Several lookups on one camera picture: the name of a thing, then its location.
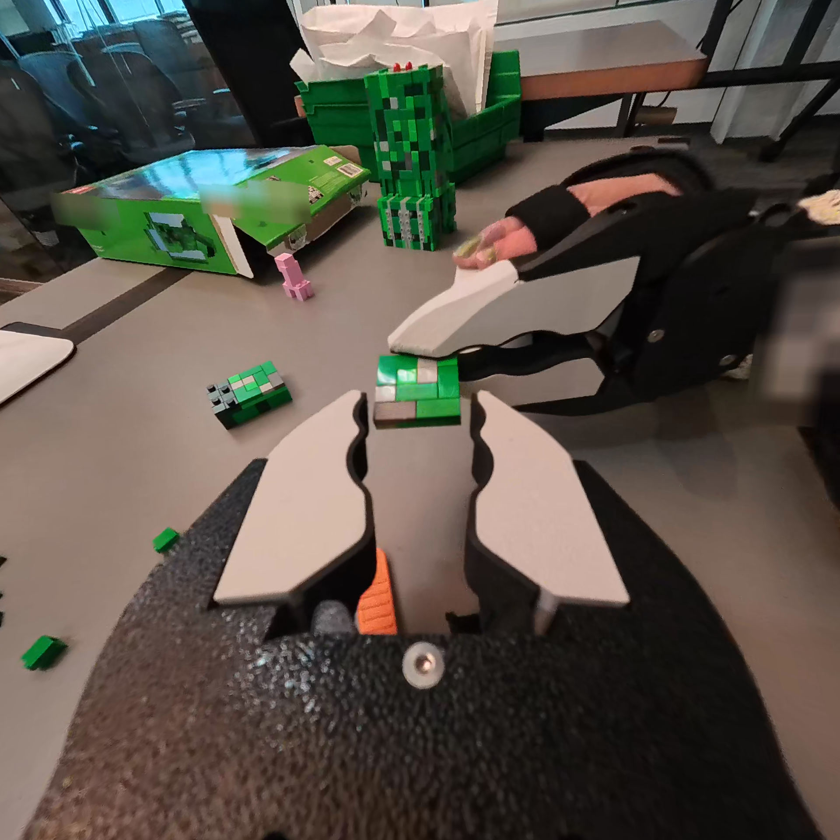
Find green lego set box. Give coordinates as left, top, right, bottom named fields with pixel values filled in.
left=52, top=144, right=371, bottom=280

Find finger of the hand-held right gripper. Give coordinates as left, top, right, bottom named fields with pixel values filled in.
left=386, top=256, right=642, bottom=357
left=457, top=341, right=608, bottom=416

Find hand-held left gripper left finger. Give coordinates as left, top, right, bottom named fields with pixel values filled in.
left=212, top=390, right=379, bottom=636

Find green lego block dark studs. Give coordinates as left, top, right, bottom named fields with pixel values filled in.
left=206, top=361, right=293, bottom=431

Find white stand base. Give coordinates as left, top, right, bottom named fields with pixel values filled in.
left=0, top=322, right=76, bottom=408

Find pink lego pig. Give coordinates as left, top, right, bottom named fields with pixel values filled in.
left=274, top=252, right=313, bottom=303

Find person's right hand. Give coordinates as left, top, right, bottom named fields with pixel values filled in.
left=451, top=169, right=683, bottom=271

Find orange lego brick separator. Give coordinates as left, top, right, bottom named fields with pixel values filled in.
left=356, top=548, right=399, bottom=636

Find green plastic bin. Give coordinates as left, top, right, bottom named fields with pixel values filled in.
left=295, top=49, right=522, bottom=188

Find green lego creeper figure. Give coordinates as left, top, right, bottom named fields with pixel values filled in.
left=364, top=62, right=457, bottom=252

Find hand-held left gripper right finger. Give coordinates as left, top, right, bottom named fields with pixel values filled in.
left=463, top=390, right=632, bottom=634

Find tan background table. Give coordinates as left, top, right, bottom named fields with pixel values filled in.
left=492, top=20, right=710, bottom=142

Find green mosaic lego panel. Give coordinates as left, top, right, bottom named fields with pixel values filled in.
left=373, top=354, right=462, bottom=429

